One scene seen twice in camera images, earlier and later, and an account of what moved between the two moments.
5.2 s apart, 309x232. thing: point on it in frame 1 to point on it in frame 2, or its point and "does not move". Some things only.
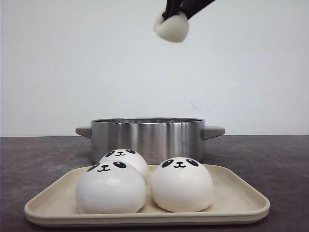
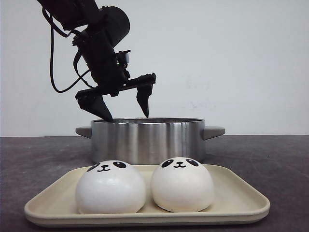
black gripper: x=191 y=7 to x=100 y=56
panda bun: x=111 y=187 does not move
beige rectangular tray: x=237 y=201 does not move
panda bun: x=182 y=184 does not move
